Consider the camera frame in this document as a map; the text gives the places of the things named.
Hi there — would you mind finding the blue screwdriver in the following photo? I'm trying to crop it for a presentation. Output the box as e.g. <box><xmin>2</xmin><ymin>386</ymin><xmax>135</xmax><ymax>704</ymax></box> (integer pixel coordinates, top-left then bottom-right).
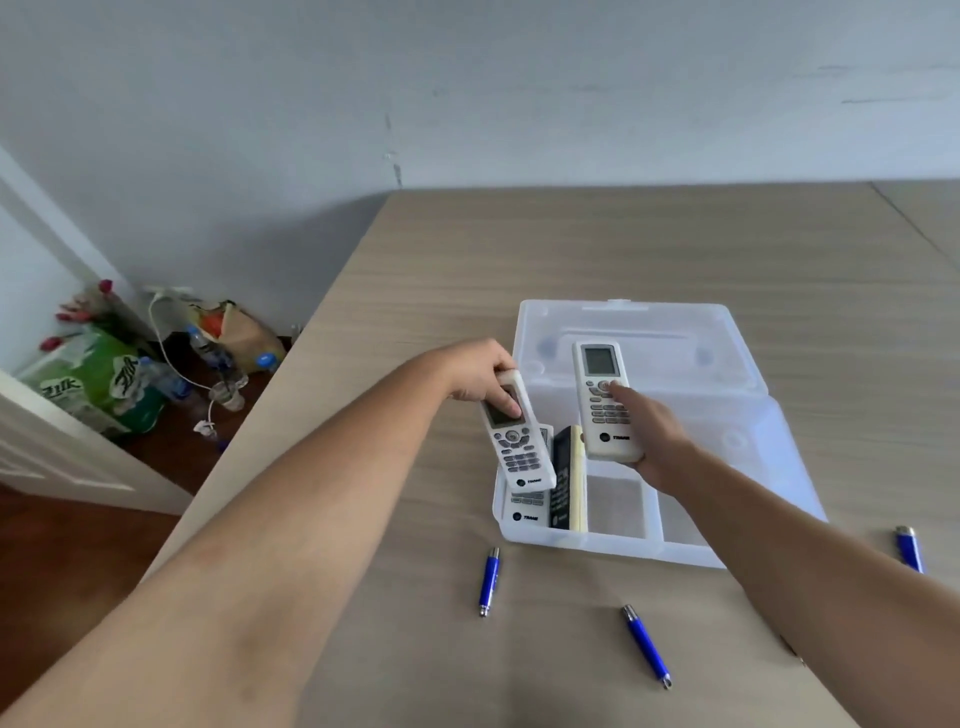
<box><xmin>620</xmin><ymin>603</ymin><xmax>673</xmax><ymax>690</ymax></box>
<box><xmin>895</xmin><ymin>525</ymin><xmax>926</xmax><ymax>576</ymax></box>
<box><xmin>478</xmin><ymin>546</ymin><xmax>502</xmax><ymax>619</ymax></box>

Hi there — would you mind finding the person's right forearm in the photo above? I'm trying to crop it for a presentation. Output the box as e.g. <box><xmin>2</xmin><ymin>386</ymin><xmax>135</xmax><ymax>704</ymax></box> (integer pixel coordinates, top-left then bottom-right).
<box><xmin>657</xmin><ymin>444</ymin><xmax>960</xmax><ymax>728</ymax></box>

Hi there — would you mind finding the red flower bouquet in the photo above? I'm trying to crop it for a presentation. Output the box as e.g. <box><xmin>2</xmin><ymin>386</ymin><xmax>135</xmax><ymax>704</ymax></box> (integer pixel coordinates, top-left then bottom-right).
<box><xmin>39</xmin><ymin>278</ymin><xmax>151</xmax><ymax>355</ymax></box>

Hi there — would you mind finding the green plastic bag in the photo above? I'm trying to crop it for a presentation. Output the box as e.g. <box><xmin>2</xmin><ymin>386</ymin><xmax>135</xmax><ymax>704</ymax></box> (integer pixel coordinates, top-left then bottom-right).
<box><xmin>16</xmin><ymin>328</ymin><xmax>168</xmax><ymax>441</ymax></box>

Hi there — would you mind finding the white cable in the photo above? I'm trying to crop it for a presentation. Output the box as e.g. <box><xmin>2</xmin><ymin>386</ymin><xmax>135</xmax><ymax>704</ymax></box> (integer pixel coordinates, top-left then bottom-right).
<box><xmin>147</xmin><ymin>290</ymin><xmax>228</xmax><ymax>453</ymax></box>

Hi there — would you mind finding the clear plastic box with lid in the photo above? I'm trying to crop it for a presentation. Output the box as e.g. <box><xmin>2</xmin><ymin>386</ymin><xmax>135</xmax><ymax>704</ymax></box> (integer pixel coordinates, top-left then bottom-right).
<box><xmin>492</xmin><ymin>298</ymin><xmax>828</xmax><ymax>570</ymax></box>

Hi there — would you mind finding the brown paper bag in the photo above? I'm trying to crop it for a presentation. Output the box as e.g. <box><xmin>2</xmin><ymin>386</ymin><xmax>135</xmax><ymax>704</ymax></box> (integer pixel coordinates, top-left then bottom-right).
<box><xmin>186</xmin><ymin>299</ymin><xmax>288</xmax><ymax>370</ymax></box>

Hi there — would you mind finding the white remote control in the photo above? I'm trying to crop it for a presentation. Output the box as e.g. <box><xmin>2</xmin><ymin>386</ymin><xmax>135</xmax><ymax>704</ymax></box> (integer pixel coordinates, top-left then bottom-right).
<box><xmin>503</xmin><ymin>423</ymin><xmax>555</xmax><ymax>527</ymax></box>
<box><xmin>572</xmin><ymin>340</ymin><xmax>647</xmax><ymax>463</ymax></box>
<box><xmin>480</xmin><ymin>369</ymin><xmax>558</xmax><ymax>493</ymax></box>

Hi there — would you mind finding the person's left forearm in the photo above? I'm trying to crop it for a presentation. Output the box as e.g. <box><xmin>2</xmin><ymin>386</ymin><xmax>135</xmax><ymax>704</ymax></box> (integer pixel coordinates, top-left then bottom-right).
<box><xmin>0</xmin><ymin>349</ymin><xmax>460</xmax><ymax>728</ymax></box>

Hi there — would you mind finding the person's left hand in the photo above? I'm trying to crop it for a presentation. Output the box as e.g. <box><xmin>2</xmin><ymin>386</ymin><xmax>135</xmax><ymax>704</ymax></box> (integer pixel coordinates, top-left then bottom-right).
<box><xmin>447</xmin><ymin>338</ymin><xmax>525</xmax><ymax>420</ymax></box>

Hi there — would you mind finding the black and cream remote control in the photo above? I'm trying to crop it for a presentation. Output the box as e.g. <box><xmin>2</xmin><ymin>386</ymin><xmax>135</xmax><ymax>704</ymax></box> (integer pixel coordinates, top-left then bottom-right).
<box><xmin>549</xmin><ymin>424</ymin><xmax>589</xmax><ymax>533</ymax></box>

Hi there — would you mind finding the white door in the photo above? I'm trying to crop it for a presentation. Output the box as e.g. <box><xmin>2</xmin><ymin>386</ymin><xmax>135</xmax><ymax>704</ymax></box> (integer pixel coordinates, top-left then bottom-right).
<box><xmin>0</xmin><ymin>366</ymin><xmax>195</xmax><ymax>518</ymax></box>

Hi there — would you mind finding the person's right hand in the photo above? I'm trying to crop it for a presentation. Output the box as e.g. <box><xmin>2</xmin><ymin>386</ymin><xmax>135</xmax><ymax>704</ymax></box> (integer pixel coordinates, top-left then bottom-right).
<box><xmin>608</xmin><ymin>380</ymin><xmax>700</xmax><ymax>494</ymax></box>

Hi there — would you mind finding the clear water bottle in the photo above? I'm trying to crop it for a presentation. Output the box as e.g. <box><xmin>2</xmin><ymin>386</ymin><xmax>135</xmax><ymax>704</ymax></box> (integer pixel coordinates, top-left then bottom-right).
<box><xmin>185</xmin><ymin>324</ymin><xmax>247</xmax><ymax>389</ymax></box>
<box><xmin>138</xmin><ymin>357</ymin><xmax>194</xmax><ymax>404</ymax></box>

